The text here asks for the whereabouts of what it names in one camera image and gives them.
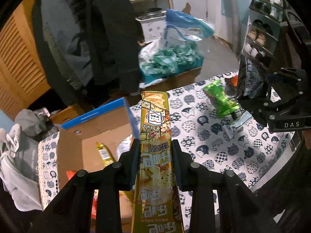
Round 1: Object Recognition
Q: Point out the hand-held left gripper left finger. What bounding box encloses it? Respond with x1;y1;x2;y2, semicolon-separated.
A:
29;138;140;233

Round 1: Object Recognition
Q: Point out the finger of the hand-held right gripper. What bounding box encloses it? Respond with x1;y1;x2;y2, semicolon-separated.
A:
239;93;302;127
264;68;308;97

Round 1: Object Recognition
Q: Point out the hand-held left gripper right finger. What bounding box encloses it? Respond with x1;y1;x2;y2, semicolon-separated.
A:
171;139;282;233

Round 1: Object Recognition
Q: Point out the long yellow snack packet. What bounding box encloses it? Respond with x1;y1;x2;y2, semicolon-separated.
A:
131;91;185;233

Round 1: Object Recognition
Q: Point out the silver snack packet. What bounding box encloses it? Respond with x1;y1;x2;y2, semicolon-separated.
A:
224;112;253;137

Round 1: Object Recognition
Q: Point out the small gold snack packet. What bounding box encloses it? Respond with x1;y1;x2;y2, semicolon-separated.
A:
95;142;116;167

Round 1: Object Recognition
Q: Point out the black snack packet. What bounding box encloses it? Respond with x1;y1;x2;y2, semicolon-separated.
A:
237;55;268;100

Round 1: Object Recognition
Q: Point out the green snack packet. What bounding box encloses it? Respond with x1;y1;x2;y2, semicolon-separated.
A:
203;80;240;119

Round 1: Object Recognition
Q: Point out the orange chip bag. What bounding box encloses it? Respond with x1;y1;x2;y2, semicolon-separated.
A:
225;75;240;88

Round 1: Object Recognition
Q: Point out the cardboard box with blue rim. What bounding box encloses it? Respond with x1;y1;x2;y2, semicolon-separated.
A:
57;97;141;226

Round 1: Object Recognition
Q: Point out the cat print tablecloth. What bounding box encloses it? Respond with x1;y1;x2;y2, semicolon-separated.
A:
38;70;299;231

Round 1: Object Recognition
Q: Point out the group of shoes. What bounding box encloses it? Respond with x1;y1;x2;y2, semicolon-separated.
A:
244;0;283;59

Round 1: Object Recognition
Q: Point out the grey shoe rack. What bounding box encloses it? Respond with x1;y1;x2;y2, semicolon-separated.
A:
240;0;285;63

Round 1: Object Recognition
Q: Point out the brown cardboard carton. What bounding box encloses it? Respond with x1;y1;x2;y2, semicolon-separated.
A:
143;67;202;93

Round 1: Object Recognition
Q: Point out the grey printed tote bag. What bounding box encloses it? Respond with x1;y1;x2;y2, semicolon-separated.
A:
15;136;40;182

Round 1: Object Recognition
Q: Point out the pile of teal plastic bags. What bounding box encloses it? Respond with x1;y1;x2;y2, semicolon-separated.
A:
140;41;202;78

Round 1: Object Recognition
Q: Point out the grey hoodie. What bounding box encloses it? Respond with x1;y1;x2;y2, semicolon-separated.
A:
15;108;60;136

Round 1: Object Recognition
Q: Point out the white plastic bag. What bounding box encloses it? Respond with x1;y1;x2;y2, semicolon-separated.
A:
138;39;170;61

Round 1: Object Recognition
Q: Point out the dark olive coat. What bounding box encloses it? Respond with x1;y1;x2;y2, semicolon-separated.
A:
31;0;80;105

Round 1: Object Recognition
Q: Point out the long black coat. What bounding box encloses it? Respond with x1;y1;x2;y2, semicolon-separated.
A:
85;0;142;95

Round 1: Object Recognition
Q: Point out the white patterned box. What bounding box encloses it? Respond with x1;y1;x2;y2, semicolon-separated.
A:
141;17;168;44

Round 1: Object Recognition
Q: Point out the dark metal pan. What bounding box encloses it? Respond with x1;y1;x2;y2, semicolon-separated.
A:
146;8;163;17

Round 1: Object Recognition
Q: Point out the wooden louvered cabinet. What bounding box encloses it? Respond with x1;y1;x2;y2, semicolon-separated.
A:
0;0;52;122

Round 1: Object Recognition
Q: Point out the grey-blue jacket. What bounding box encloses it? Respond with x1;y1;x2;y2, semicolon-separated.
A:
40;0;93;88

